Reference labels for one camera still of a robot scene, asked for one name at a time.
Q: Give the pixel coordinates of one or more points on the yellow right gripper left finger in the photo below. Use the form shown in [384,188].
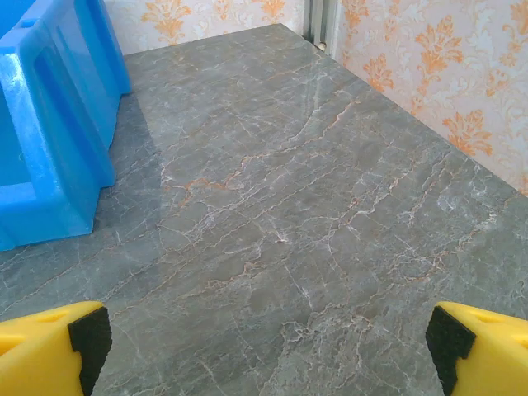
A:
[37,354]

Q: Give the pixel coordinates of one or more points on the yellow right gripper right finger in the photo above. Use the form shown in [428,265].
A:
[495,359]

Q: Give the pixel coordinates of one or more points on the aluminum frame post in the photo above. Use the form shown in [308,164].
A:
[321,20]

